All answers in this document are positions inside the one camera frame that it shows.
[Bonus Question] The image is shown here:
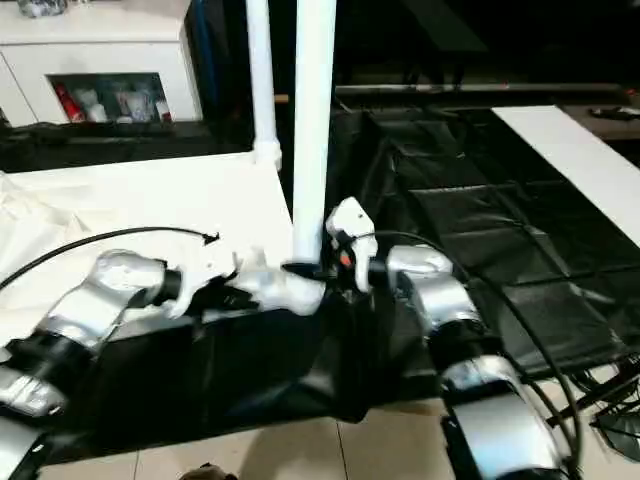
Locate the white plastic table top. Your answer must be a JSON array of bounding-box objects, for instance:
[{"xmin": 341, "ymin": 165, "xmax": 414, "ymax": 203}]
[{"xmin": 0, "ymin": 139, "xmax": 332, "ymax": 347}]

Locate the white plastic table leg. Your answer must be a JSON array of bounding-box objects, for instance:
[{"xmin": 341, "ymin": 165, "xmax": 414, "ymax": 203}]
[
  {"xmin": 291, "ymin": 0, "xmax": 338, "ymax": 272},
  {"xmin": 243, "ymin": 0, "xmax": 285, "ymax": 170}
]

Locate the black table mat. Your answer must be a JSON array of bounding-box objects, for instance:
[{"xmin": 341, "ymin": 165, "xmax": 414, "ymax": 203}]
[{"xmin": 0, "ymin": 102, "xmax": 640, "ymax": 456}]

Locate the dark robot foot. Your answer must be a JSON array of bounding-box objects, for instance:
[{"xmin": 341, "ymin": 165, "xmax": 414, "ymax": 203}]
[{"xmin": 182, "ymin": 462, "xmax": 240, "ymax": 480}]

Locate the white flat board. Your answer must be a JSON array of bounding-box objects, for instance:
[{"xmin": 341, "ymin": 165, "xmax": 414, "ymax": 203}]
[{"xmin": 491, "ymin": 103, "xmax": 640, "ymax": 232}]

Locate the white glass-door cabinet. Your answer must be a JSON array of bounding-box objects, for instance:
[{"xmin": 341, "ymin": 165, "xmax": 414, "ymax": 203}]
[{"xmin": 0, "ymin": 0, "xmax": 205, "ymax": 130}]

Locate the black stand leg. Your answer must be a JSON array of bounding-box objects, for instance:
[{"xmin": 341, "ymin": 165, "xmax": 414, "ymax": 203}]
[{"xmin": 546, "ymin": 377, "xmax": 640, "ymax": 427}]

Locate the small black flat device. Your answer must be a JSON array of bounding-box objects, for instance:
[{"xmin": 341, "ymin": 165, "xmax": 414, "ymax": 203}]
[{"xmin": 588, "ymin": 106, "xmax": 637, "ymax": 122}]

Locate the clear glass ornament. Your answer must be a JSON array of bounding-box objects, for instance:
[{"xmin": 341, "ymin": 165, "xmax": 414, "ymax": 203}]
[{"xmin": 17, "ymin": 0, "xmax": 69, "ymax": 19}]

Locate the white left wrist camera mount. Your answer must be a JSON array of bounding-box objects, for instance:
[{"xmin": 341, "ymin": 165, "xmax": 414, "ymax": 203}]
[{"xmin": 168, "ymin": 238, "xmax": 267, "ymax": 320}]

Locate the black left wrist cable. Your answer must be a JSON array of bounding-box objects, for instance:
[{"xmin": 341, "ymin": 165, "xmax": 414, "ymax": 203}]
[{"xmin": 0, "ymin": 226, "xmax": 222, "ymax": 292}]

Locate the black coiled floor cable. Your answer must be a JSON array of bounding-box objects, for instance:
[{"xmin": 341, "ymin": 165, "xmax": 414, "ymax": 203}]
[{"xmin": 569, "ymin": 349, "xmax": 640, "ymax": 459}]

